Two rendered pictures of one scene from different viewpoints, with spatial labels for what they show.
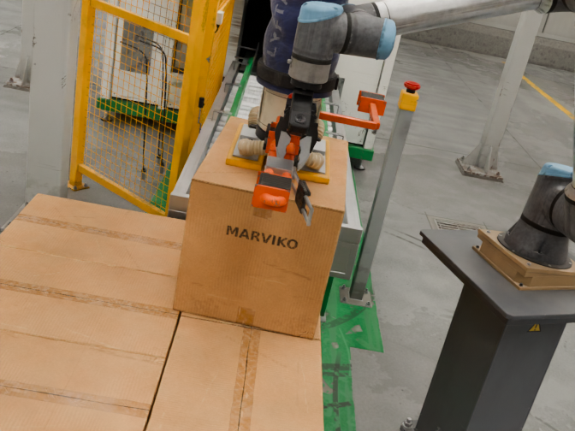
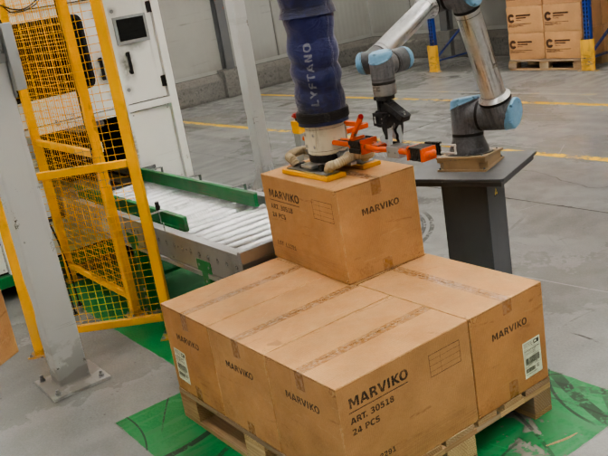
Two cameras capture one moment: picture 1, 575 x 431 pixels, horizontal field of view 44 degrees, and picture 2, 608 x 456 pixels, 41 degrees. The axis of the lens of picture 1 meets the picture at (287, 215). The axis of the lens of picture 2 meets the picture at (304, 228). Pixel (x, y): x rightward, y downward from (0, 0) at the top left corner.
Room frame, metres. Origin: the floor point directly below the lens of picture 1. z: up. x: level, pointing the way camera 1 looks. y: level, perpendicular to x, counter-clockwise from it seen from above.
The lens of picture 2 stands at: (-0.91, 1.93, 1.77)
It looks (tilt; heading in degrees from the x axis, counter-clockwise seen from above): 17 degrees down; 330
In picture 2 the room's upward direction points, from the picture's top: 10 degrees counter-clockwise
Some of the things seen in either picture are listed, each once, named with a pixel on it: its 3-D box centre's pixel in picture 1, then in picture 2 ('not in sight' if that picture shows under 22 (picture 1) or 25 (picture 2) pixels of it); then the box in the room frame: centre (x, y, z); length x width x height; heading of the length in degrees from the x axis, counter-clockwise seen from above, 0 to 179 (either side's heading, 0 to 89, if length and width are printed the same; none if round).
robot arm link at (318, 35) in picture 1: (317, 32); (382, 67); (1.59, 0.02, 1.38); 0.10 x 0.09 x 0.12; 107
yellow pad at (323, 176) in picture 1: (313, 153); (346, 157); (1.99, -0.04, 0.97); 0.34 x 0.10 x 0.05; 2
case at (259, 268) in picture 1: (268, 217); (340, 213); (1.97, 0.06, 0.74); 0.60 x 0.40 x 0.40; 179
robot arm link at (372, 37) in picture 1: (364, 35); (395, 60); (1.63, -0.09, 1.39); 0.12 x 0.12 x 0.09; 17
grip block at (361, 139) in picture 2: (283, 139); (363, 144); (1.74, 0.05, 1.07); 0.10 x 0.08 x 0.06; 92
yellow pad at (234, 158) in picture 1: (250, 140); (312, 168); (1.98, 0.15, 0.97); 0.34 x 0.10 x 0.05; 2
